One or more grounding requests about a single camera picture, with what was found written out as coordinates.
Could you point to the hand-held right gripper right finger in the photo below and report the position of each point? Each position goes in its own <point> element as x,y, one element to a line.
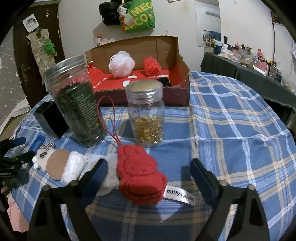
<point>201,178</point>

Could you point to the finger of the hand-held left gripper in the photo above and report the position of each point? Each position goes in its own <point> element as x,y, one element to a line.
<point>23,157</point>
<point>18,141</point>

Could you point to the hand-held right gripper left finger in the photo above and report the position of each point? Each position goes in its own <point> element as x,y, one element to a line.
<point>99,173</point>

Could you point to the white tissue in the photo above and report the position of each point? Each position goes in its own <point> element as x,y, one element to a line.
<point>111,183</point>
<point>75,166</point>

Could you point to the blue packet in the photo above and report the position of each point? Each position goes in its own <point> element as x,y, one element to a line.
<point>37,142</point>

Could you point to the red plush bunny pouch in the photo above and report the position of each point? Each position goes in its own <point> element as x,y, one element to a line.
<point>136,176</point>

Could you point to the black scrunchie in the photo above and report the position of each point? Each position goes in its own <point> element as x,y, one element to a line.
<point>164,83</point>

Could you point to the white mesh bath loofah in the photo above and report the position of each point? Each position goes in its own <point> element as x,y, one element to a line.
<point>121,63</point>

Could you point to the coral knitted sponge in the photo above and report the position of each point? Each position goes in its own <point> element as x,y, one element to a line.
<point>151,66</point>

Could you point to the cardboard box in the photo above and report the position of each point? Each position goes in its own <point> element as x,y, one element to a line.
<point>138,46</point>

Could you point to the person's left hand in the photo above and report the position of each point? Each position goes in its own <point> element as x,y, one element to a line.
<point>4,190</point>

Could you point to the black open box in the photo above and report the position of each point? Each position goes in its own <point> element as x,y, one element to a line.
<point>49,120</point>

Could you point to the pink fabric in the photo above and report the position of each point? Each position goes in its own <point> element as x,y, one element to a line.
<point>19,215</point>

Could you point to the blue plaid blanket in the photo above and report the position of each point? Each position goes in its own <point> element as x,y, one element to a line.
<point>231,129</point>

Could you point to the large glass jar metal lid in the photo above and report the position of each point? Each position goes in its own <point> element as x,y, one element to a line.
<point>74,104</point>

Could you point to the small jar yellow capsules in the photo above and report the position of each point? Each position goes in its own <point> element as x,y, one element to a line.
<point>145,111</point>

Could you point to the dark wooden door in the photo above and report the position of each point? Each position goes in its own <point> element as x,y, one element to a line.
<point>20,58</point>

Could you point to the hanging door organizer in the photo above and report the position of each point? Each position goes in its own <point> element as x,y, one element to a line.
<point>38,53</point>

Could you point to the green plush toy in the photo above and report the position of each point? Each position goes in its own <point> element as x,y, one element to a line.
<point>49,46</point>

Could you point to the dark green covered table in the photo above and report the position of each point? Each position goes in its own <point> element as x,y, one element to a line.
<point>242,74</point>

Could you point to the photo on door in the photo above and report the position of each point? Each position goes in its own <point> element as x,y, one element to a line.
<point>30,22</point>

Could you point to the white tube red cap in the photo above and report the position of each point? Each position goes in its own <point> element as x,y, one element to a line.
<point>99,40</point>

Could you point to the clutter of cosmetics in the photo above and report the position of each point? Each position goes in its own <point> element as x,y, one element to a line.
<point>249,58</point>

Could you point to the pink plush toy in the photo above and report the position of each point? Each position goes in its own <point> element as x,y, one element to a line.
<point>107,41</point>

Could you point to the black bag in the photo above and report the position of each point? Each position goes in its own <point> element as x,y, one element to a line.
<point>108,14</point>

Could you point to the green tote bag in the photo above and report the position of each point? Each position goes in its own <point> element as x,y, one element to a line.
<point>141,16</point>

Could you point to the white cabinet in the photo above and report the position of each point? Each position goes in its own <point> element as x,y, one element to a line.
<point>284,37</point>

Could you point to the small white doll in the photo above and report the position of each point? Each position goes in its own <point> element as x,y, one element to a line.
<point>121,11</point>

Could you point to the wall mirror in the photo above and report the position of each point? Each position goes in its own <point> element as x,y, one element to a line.
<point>208,27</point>

